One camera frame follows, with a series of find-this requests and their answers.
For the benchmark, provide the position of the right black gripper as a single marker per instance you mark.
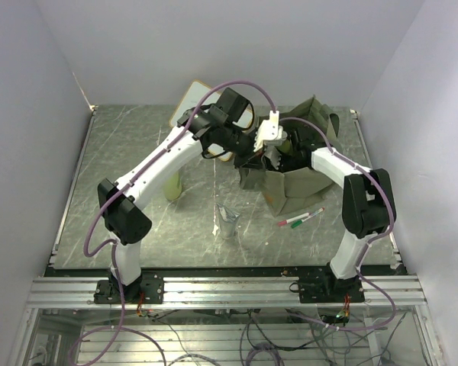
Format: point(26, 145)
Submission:
point(284, 158)

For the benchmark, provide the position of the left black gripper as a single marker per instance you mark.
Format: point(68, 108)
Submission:
point(253, 159)

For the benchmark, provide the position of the yellow-green pump bottle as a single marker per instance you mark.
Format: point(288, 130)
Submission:
point(286, 146)

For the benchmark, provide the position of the olive canvas bag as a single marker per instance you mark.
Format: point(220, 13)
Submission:
point(288, 192)

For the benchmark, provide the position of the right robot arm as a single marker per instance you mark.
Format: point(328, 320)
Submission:
point(367, 212)

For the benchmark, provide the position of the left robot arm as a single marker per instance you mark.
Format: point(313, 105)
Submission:
point(122, 202)

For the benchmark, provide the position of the red marker pen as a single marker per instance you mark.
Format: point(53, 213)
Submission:
point(300, 216)

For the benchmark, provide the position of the green marker pen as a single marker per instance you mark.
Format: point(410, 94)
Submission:
point(299, 222)

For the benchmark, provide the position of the green bottle beige cap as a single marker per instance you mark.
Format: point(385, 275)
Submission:
point(172, 187)

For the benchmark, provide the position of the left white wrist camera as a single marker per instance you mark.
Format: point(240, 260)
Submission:
point(269, 132)

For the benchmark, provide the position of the aluminium mounting rail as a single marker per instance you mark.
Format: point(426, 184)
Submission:
point(225, 288)

